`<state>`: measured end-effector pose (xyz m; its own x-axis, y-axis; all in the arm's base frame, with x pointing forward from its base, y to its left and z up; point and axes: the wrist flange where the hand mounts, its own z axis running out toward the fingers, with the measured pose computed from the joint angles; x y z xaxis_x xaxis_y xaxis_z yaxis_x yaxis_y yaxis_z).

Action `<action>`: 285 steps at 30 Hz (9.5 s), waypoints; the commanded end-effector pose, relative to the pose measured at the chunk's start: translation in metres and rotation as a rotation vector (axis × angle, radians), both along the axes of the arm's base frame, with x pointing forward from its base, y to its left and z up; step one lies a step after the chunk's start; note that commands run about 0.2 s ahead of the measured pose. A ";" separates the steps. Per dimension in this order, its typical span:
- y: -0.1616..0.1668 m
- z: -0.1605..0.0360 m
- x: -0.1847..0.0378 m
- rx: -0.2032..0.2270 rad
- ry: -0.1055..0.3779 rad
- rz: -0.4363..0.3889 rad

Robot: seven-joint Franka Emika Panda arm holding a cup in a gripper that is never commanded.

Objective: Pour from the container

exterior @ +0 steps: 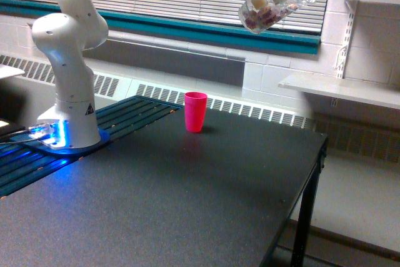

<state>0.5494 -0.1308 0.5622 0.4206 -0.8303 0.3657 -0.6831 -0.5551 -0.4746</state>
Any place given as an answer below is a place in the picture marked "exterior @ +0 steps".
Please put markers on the black table leg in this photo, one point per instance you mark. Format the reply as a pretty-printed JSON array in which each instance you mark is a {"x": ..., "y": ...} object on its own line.
[{"x": 306, "y": 209}]

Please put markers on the pink plastic cup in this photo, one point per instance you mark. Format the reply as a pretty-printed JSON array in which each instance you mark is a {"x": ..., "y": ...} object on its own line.
[{"x": 195, "y": 110}]

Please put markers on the white shelf bracket rail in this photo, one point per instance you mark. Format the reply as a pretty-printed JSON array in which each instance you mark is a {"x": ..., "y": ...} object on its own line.
[{"x": 342, "y": 54}]

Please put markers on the white object at left edge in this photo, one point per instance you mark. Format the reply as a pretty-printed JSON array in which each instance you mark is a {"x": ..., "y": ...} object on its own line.
[{"x": 8, "y": 71}]

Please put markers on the blue slotted mounting plate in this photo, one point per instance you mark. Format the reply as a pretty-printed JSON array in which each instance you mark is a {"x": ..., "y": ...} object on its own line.
[{"x": 28, "y": 157}]

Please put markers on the white lower wall shelf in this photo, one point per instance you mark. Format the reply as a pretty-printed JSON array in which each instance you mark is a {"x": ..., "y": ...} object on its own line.
[{"x": 346, "y": 89}]

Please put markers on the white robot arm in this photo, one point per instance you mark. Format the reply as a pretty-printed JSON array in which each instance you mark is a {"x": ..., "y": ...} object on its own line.
[{"x": 63, "y": 37}]

